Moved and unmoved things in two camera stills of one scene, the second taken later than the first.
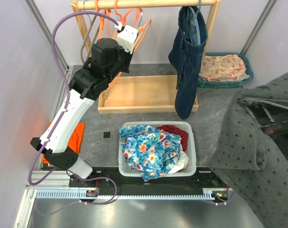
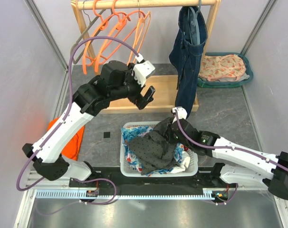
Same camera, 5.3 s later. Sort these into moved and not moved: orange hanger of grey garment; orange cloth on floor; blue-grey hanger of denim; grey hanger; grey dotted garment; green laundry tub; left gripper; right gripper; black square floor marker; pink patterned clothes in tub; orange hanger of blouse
Moved: orange hanger of grey garment; right gripper; orange hanger of blouse; left gripper; grey hanger; grey dotted garment
Not moved: blue-grey hanger of denim; black square floor marker; green laundry tub; pink patterned clothes in tub; orange cloth on floor
